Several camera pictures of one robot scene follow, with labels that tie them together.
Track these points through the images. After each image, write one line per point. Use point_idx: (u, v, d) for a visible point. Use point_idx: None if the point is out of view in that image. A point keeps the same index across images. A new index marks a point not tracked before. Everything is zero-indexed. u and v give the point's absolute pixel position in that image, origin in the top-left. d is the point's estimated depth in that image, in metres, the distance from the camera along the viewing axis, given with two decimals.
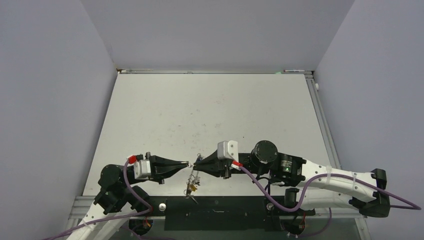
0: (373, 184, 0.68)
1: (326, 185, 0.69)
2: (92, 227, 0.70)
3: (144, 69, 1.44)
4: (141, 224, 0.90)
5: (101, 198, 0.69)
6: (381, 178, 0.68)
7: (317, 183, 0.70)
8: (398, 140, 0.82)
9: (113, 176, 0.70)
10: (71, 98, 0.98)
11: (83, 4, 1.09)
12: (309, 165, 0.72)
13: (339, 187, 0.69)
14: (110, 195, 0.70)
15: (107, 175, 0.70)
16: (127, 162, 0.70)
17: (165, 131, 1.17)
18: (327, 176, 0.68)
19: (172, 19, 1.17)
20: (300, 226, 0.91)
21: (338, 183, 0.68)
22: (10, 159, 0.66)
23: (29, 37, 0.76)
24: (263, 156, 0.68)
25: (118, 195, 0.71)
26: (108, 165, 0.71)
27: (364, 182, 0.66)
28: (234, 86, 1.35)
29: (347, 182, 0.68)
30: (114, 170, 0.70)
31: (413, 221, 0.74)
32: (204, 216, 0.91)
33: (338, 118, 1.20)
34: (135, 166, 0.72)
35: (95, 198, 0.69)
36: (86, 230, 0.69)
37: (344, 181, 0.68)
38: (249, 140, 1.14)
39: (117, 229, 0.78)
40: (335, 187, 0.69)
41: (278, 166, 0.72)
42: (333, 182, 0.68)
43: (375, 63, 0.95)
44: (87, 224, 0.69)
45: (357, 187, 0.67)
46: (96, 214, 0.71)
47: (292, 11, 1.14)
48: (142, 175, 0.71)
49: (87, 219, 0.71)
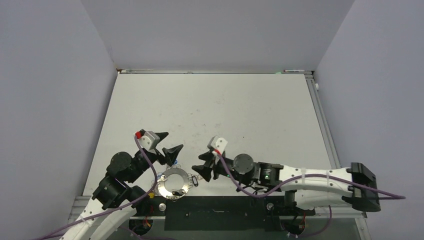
0: (349, 179, 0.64)
1: (303, 186, 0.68)
2: (89, 223, 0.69)
3: (144, 69, 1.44)
4: (141, 224, 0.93)
5: (99, 193, 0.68)
6: (359, 172, 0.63)
7: (294, 186, 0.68)
8: (397, 140, 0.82)
9: (115, 167, 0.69)
10: (71, 98, 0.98)
11: (83, 4, 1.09)
12: (287, 170, 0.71)
13: (315, 186, 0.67)
14: (109, 190, 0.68)
15: (111, 166, 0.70)
16: (135, 138, 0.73)
17: (165, 131, 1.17)
18: (301, 177, 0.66)
19: (171, 18, 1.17)
20: (300, 226, 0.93)
21: (315, 183, 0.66)
22: (10, 161, 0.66)
23: (29, 37, 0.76)
24: (241, 168, 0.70)
25: (116, 190, 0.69)
26: (117, 154, 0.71)
27: (337, 178, 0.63)
28: (234, 86, 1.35)
29: (322, 181, 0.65)
30: (118, 159, 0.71)
31: (412, 222, 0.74)
32: (204, 216, 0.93)
33: (338, 118, 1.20)
34: (143, 140, 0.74)
35: (93, 193, 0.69)
36: (84, 225, 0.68)
37: (319, 180, 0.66)
38: (249, 140, 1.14)
39: (115, 229, 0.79)
40: (313, 186, 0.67)
41: (260, 174, 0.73)
42: (309, 182, 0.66)
43: (375, 63, 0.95)
44: (85, 220, 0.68)
45: (333, 184, 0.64)
46: (94, 210, 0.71)
47: (292, 11, 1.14)
48: (155, 143, 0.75)
49: (85, 214, 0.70)
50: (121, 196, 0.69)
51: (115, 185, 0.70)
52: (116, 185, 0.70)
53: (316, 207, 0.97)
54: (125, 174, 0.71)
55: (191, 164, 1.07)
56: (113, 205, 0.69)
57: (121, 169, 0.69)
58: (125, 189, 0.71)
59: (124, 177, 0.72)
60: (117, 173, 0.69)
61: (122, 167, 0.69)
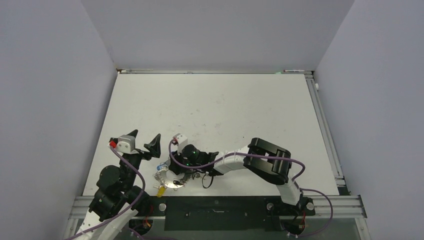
0: (245, 151, 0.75)
1: (226, 165, 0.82)
2: (90, 235, 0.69)
3: (144, 69, 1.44)
4: (141, 224, 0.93)
5: (95, 206, 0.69)
6: (254, 144, 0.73)
7: (221, 165, 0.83)
8: (397, 140, 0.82)
9: (106, 181, 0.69)
10: (71, 98, 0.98)
11: (83, 4, 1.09)
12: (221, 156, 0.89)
13: (233, 164, 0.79)
14: (104, 202, 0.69)
15: (103, 179, 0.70)
16: (111, 148, 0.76)
17: (165, 131, 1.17)
18: (221, 158, 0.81)
19: (171, 19, 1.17)
20: (300, 226, 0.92)
21: (232, 160, 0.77)
22: (9, 161, 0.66)
23: (29, 37, 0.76)
24: (185, 153, 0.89)
25: (112, 201, 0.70)
26: (105, 168, 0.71)
27: (239, 153, 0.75)
28: (234, 86, 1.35)
29: (231, 158, 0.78)
30: (110, 172, 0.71)
31: (412, 222, 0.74)
32: (204, 216, 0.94)
33: (338, 118, 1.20)
34: (119, 147, 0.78)
35: (89, 206, 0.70)
36: (84, 238, 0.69)
37: (230, 158, 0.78)
38: (249, 140, 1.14)
39: (119, 230, 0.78)
40: (232, 163, 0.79)
41: (205, 159, 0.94)
42: (226, 161, 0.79)
43: (374, 63, 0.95)
44: (85, 233, 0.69)
45: (238, 158, 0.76)
46: (93, 221, 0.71)
47: (291, 11, 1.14)
48: (133, 143, 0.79)
49: (85, 227, 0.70)
50: (117, 206, 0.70)
51: (109, 196, 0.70)
52: (110, 196, 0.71)
53: (316, 207, 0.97)
54: (118, 185, 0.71)
55: None
56: (111, 215, 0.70)
57: (111, 183, 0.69)
58: (120, 199, 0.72)
59: (118, 188, 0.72)
60: (108, 187, 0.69)
61: (112, 180, 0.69)
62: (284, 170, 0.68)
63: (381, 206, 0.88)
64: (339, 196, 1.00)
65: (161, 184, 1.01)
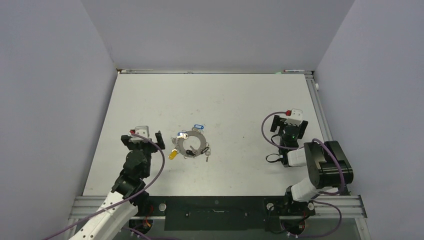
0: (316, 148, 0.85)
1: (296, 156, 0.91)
2: (111, 212, 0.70)
3: (144, 69, 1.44)
4: (141, 224, 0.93)
5: (118, 188, 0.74)
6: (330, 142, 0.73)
7: (293, 153, 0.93)
8: (397, 140, 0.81)
9: (132, 162, 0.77)
10: (71, 97, 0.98)
11: (83, 4, 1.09)
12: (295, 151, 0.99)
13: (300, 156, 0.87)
14: (127, 183, 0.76)
15: (129, 160, 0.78)
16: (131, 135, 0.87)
17: (165, 131, 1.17)
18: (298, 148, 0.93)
19: (171, 18, 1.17)
20: (300, 226, 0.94)
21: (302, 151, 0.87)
22: (8, 159, 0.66)
23: (27, 37, 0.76)
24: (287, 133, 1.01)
25: (134, 183, 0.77)
26: (130, 152, 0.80)
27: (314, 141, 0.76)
28: (233, 86, 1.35)
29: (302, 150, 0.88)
30: (137, 154, 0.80)
31: (413, 220, 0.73)
32: (204, 216, 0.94)
33: (338, 118, 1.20)
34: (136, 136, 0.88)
35: (112, 187, 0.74)
36: (105, 215, 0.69)
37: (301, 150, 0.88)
38: (249, 140, 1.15)
39: (118, 230, 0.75)
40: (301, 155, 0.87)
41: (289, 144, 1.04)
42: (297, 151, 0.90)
43: (374, 62, 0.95)
44: (107, 209, 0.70)
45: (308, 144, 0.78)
46: (115, 200, 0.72)
47: (292, 11, 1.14)
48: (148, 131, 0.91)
49: (106, 205, 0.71)
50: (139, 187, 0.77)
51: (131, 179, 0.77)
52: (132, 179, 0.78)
53: (316, 207, 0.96)
54: (140, 169, 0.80)
55: (192, 166, 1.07)
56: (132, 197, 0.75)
57: (138, 163, 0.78)
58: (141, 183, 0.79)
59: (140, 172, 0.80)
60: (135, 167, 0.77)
61: (137, 161, 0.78)
62: (332, 176, 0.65)
63: (380, 206, 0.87)
64: (340, 196, 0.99)
65: (161, 184, 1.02)
